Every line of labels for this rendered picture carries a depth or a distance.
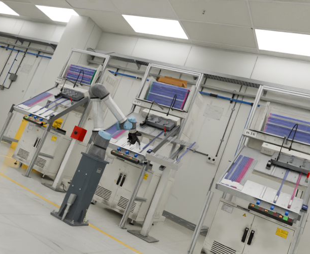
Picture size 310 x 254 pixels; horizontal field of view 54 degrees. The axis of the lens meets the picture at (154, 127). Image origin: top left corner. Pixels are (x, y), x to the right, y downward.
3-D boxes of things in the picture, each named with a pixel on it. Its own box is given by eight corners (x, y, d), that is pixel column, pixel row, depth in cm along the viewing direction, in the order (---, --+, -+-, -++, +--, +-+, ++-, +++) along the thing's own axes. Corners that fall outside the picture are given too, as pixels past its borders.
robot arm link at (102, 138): (95, 144, 248) (102, 129, 250) (91, 142, 261) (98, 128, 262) (108, 149, 253) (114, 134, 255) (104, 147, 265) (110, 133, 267)
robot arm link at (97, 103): (95, 146, 260) (90, 82, 257) (90, 144, 274) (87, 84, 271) (108, 144, 265) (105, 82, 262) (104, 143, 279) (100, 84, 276)
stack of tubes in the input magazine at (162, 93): (181, 109, 350) (189, 88, 353) (144, 100, 374) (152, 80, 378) (184, 113, 361) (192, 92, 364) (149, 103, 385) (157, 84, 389)
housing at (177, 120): (176, 131, 352) (176, 120, 345) (142, 120, 375) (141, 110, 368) (180, 128, 358) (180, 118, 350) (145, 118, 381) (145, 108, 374)
